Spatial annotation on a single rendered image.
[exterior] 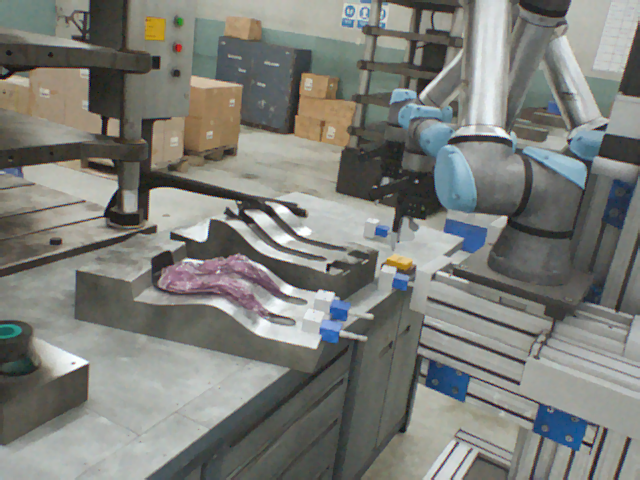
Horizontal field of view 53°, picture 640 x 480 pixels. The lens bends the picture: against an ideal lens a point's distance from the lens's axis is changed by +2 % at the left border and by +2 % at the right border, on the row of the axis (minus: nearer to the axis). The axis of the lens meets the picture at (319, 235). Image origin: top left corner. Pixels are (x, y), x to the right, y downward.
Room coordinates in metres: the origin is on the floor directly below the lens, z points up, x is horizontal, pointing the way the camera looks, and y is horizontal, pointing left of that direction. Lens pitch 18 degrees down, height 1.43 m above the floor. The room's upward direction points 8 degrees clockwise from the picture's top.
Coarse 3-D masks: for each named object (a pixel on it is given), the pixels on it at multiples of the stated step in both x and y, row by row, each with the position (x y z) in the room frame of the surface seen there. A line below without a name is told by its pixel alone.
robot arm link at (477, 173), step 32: (480, 0) 1.24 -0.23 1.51; (512, 0) 1.26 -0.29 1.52; (480, 32) 1.22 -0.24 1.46; (480, 64) 1.19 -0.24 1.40; (480, 96) 1.17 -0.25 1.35; (480, 128) 1.14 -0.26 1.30; (448, 160) 1.12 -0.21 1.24; (480, 160) 1.11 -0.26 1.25; (512, 160) 1.13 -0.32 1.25; (448, 192) 1.11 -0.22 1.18; (480, 192) 1.09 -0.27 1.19; (512, 192) 1.10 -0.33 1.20
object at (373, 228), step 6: (366, 222) 1.98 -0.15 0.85; (372, 222) 1.98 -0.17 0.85; (378, 222) 2.00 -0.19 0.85; (366, 228) 1.98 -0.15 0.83; (372, 228) 1.97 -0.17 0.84; (378, 228) 1.97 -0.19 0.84; (384, 228) 1.97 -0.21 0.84; (366, 234) 1.98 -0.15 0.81; (372, 234) 1.97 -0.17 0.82; (378, 234) 1.97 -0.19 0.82; (384, 234) 1.96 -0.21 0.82; (390, 234) 1.97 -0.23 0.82
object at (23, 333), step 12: (0, 324) 0.91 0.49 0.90; (12, 324) 0.92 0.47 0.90; (24, 324) 0.92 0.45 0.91; (0, 336) 0.88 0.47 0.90; (12, 336) 0.88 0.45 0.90; (24, 336) 0.88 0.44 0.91; (0, 348) 0.86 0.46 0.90; (12, 348) 0.86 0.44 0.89; (24, 348) 0.88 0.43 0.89; (0, 360) 0.86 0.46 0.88; (12, 360) 0.86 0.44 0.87
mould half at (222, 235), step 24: (216, 216) 1.56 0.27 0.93; (264, 216) 1.63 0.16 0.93; (288, 216) 1.70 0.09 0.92; (192, 240) 1.56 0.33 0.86; (216, 240) 1.53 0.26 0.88; (240, 240) 1.49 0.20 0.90; (288, 240) 1.58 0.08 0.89; (336, 240) 1.64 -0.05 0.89; (264, 264) 1.46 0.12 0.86; (288, 264) 1.43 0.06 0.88; (312, 264) 1.42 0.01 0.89; (360, 264) 1.50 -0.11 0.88; (312, 288) 1.39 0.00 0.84; (336, 288) 1.39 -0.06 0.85; (360, 288) 1.52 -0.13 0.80
